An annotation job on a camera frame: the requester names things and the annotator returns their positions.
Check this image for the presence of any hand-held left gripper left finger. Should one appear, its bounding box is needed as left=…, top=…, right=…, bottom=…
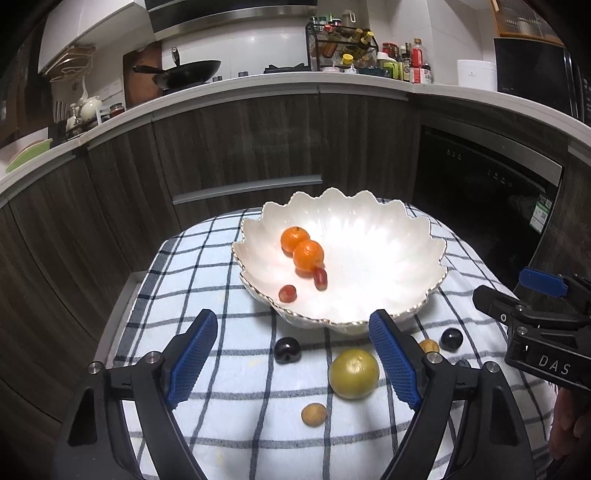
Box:
left=48, top=308, right=219, bottom=480

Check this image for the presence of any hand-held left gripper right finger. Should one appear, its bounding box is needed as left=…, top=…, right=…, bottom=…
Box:
left=368, top=308, right=539, bottom=480

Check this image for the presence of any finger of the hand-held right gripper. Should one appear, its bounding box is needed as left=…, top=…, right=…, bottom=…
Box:
left=518, top=268, right=591, bottom=306
left=472, top=285, right=591, bottom=333

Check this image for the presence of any yellow-green round citrus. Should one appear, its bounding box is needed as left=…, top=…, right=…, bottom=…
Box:
left=328, top=349, right=380, bottom=400

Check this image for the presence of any dark purple grape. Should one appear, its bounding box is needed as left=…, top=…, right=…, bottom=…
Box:
left=273, top=337, right=302, bottom=364
left=440, top=328, right=464, bottom=352

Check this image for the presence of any white scalloped ceramic bowl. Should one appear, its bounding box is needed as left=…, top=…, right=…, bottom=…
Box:
left=231, top=187, right=450, bottom=329

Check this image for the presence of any orange mandarin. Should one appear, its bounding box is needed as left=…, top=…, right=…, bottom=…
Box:
left=293, top=240, right=325, bottom=273
left=281, top=226, right=311, bottom=257

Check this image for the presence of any person's right hand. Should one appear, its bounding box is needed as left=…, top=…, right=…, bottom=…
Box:
left=549, top=389, right=591, bottom=461

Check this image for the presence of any white black checked cloth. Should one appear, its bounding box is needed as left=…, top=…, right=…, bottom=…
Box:
left=108, top=198, right=561, bottom=480

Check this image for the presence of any black built-in dishwasher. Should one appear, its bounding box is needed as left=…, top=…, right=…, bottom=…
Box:
left=411, top=124, right=565, bottom=296

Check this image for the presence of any black microwave oven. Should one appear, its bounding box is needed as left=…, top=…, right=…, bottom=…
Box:
left=493, top=38, right=591, bottom=118

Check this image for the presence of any white round container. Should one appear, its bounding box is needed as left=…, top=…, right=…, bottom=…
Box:
left=457, top=60, right=498, bottom=90

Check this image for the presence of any dark wood base cabinet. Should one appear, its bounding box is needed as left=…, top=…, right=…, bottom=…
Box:
left=0, top=78, right=591, bottom=416

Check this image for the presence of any red label bottle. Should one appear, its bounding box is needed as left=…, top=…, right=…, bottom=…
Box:
left=410, top=39, right=432, bottom=84

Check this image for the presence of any green plastic container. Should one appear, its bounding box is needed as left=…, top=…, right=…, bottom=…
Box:
left=376, top=52, right=400, bottom=79

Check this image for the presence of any green plastic tray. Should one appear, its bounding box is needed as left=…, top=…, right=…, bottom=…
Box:
left=6, top=138, right=54, bottom=172

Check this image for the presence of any black dish rack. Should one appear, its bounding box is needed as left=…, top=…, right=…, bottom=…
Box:
left=51, top=102, right=100, bottom=141

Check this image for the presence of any wooden cutting board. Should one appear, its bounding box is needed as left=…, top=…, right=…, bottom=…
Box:
left=122, top=41, right=163, bottom=109

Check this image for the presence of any black wok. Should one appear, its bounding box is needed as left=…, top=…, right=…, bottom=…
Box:
left=133, top=60, right=222, bottom=90

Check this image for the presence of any group of spice jars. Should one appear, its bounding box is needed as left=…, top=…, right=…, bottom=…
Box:
left=309, top=16, right=375, bottom=58

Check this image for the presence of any black range hood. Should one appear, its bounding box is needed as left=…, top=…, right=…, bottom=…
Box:
left=144, top=0, right=319, bottom=33

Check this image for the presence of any wooden glass-door wall cabinet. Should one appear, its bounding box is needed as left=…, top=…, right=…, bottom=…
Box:
left=489, top=0, right=555, bottom=38

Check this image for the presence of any black wire spice rack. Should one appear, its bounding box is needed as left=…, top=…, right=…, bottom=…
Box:
left=305, top=21, right=379, bottom=72

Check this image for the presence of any gold wall rack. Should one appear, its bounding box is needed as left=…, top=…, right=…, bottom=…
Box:
left=48, top=44, right=97, bottom=83

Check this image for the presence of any white wall cabinet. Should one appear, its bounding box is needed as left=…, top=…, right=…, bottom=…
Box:
left=37, top=0, right=148, bottom=75

